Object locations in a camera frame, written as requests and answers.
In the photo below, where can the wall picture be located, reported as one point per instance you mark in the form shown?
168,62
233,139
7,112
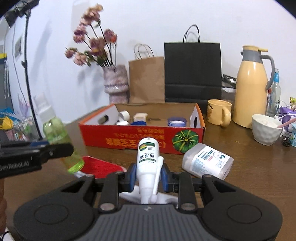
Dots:
17,46

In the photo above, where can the dried rose bouquet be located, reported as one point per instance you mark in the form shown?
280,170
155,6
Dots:
92,44

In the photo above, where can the small blue white box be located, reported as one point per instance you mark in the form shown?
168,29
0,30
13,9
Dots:
294,135

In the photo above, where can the pink ceramic vase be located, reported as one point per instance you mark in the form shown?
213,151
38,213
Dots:
115,83

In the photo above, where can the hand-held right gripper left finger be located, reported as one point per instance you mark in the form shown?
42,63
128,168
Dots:
132,177

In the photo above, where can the yellow mug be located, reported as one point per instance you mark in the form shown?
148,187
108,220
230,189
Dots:
216,111

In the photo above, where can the black studio light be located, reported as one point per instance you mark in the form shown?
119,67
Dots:
18,8

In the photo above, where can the white bowl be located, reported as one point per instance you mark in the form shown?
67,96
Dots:
264,133

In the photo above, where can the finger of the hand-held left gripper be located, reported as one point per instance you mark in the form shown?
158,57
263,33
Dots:
57,151
38,144

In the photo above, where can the small dark round item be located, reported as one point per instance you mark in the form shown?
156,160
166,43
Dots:
286,142

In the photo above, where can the purple bag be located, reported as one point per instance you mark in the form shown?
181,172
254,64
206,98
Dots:
288,112

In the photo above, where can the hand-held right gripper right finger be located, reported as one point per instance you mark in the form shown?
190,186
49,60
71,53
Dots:
164,178

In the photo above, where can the black paper bag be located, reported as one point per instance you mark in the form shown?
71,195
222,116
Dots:
193,67

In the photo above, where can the red cloth pad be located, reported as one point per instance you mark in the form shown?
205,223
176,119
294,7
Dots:
99,165

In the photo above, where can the clear cotton swab box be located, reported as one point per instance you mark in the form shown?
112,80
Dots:
207,161

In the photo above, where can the beige cube box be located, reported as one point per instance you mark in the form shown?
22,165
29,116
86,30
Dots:
141,116

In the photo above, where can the brown paper bag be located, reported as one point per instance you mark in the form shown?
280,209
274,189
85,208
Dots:
146,81

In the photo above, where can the green spray bottle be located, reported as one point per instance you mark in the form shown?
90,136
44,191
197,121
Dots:
57,132

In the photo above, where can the red cardboard box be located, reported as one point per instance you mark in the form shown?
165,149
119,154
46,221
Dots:
141,136

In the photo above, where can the blue plastic lid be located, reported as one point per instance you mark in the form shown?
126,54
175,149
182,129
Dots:
177,121

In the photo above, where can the yellow bag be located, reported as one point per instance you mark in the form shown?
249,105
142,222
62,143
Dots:
5,122

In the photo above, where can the pink spoon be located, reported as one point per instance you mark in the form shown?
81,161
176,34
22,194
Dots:
285,124

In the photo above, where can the white squeeze bottle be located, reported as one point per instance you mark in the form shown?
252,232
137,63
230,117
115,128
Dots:
146,162

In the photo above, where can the person's left forearm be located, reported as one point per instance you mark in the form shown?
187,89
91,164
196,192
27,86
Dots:
2,204

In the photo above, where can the clear glass bottle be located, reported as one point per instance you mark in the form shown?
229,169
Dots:
274,97

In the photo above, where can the yellow thermos jug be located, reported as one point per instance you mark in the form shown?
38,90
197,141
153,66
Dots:
251,92

